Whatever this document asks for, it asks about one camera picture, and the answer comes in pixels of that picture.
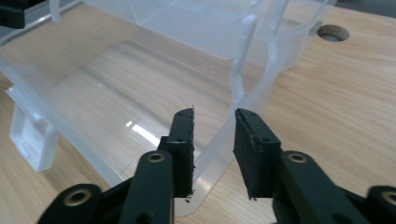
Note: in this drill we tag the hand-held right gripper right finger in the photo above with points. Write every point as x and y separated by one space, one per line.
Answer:
257 161

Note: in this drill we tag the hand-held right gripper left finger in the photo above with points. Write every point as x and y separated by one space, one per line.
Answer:
183 155

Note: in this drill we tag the clear plastic storage box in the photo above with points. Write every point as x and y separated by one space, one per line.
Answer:
140 93

